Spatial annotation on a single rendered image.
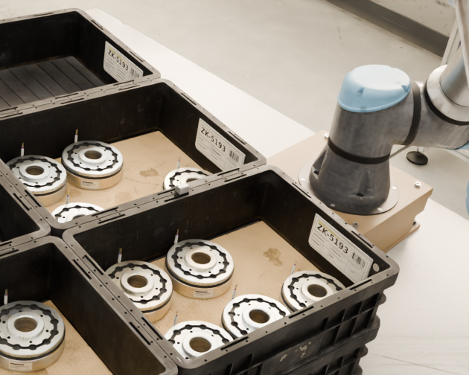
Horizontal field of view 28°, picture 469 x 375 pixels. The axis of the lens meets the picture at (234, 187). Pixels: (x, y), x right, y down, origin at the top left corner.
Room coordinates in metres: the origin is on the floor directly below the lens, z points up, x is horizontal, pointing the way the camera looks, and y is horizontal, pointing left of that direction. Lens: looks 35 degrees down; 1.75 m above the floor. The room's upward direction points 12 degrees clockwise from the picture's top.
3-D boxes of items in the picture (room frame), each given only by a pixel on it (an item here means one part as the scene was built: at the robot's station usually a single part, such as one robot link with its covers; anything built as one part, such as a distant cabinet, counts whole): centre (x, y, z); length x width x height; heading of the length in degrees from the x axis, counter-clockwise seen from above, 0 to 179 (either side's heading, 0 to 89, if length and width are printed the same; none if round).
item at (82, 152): (1.29, 0.24, 0.86); 0.05 x 0.05 x 0.01
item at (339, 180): (1.46, -0.21, 0.85); 0.15 x 0.15 x 0.10
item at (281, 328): (1.03, -0.02, 0.92); 0.40 x 0.30 x 0.02; 136
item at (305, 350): (1.03, -0.02, 0.87); 0.40 x 0.30 x 0.11; 136
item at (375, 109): (1.46, -0.21, 0.97); 0.13 x 0.12 x 0.14; 104
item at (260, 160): (1.24, 0.20, 0.92); 0.40 x 0.30 x 0.02; 136
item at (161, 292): (1.00, 0.11, 0.86); 0.10 x 0.10 x 0.01
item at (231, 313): (0.98, -0.07, 0.86); 0.10 x 0.10 x 0.01
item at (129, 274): (1.00, 0.11, 0.86); 0.05 x 0.05 x 0.01
